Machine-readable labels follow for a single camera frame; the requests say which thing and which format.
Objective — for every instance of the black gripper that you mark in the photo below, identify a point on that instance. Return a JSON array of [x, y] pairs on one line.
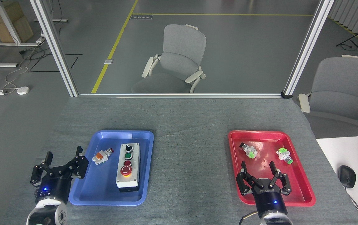
[[54, 187], [267, 198]]

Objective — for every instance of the grey control box with buttons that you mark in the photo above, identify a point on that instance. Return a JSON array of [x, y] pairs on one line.
[[134, 179]]

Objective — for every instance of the brown cardboard box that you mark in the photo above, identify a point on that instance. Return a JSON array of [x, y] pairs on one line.
[[13, 22]]

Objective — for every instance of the red plastic tray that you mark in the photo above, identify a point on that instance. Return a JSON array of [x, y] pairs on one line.
[[266, 139]]

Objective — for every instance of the blue plastic tray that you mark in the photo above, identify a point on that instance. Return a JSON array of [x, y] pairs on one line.
[[104, 182]]

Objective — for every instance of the black computer mouse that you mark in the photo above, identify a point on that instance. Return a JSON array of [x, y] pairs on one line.
[[346, 176]]

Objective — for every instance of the white round floor device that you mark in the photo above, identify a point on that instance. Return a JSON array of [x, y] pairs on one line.
[[23, 90]]

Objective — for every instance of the white side table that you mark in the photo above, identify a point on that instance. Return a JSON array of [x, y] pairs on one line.
[[353, 153]]

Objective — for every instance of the silver floor outlet cover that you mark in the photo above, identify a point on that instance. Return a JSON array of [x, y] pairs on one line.
[[108, 61]]

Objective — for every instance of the grey office chair, wide back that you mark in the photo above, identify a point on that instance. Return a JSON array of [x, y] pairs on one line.
[[344, 81]]

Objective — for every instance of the white power strip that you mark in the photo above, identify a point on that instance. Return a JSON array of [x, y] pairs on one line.
[[40, 39]]

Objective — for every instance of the grey office chair, narrow back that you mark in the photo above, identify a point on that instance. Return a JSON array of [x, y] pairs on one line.
[[182, 43]]

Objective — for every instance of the green-headed push button switch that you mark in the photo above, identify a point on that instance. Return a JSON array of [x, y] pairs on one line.
[[284, 155]]

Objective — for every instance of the silver-headed switch with green clip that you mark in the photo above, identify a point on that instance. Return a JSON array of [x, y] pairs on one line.
[[248, 150]]

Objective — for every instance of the red-headed push button switch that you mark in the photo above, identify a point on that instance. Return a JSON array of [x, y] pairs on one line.
[[101, 157]]

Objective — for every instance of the silver aluminium rail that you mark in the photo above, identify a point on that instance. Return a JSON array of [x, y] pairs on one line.
[[178, 95]]

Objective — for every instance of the silver aluminium post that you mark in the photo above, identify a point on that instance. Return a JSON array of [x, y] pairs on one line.
[[308, 47], [54, 47]]

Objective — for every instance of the white desk frame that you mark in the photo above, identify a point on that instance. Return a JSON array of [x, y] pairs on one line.
[[5, 18]]

